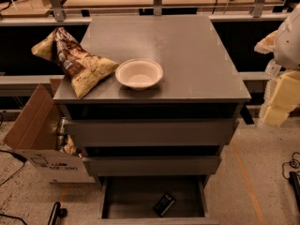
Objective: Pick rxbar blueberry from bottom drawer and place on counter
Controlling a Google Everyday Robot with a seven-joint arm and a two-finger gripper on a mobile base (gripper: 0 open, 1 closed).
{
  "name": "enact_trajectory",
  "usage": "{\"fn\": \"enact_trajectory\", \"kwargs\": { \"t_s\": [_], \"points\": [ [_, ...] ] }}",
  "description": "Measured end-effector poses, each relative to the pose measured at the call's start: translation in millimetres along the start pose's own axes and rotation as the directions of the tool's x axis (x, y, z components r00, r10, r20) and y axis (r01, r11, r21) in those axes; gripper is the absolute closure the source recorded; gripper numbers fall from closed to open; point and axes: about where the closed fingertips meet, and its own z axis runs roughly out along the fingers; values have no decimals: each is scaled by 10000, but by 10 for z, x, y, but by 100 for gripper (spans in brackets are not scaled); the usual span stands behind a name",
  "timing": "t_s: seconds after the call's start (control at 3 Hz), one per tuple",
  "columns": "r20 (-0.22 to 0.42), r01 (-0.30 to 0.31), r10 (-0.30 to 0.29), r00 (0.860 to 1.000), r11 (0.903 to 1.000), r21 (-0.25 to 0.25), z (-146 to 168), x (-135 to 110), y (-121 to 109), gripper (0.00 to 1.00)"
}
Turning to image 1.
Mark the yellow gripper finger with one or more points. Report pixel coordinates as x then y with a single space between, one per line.
281 97
267 44

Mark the dark blueberry rxbar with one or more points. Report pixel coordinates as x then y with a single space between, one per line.
164 204

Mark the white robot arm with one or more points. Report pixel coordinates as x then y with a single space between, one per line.
287 43

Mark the grey top drawer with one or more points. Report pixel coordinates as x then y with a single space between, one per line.
151 133

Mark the grey drawer cabinet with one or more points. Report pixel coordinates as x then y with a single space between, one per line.
199 80

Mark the grey open bottom drawer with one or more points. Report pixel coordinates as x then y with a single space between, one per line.
130 201

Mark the grey middle drawer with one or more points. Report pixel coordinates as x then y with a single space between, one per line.
148 166

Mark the clear sanitizer pump bottle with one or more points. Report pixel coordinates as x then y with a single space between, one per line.
272 68

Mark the black bar right floor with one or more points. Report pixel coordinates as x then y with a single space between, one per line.
293 180

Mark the white paper bowl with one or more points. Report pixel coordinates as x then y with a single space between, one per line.
139 74

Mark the yellow brown chip bag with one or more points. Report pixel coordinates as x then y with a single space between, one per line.
83 69

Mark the snack items in box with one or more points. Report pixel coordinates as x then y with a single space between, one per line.
64 141

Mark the open cardboard box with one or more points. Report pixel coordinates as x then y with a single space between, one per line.
34 136

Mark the black stand base left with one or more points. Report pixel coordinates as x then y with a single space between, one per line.
58 212

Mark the metal railing frame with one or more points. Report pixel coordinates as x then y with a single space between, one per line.
69 11

